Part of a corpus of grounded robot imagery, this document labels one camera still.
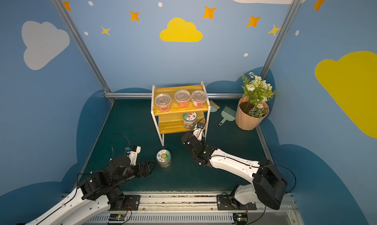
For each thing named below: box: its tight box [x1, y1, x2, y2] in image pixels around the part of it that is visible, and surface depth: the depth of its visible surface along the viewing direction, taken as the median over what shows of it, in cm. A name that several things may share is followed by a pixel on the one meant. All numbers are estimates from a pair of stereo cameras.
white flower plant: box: [241, 72, 278, 119], surface depth 91 cm
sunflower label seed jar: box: [156, 148, 172, 169], surface depth 84 cm
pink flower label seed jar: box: [182, 112, 198, 130], surface depth 82 cm
